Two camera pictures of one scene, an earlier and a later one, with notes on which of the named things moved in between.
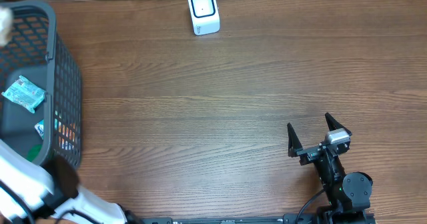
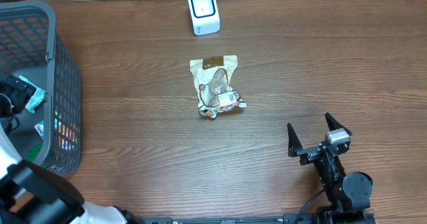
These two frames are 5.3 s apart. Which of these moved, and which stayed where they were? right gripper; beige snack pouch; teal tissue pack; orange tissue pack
Moved: beige snack pouch
Stayed: teal tissue pack; orange tissue pack; right gripper
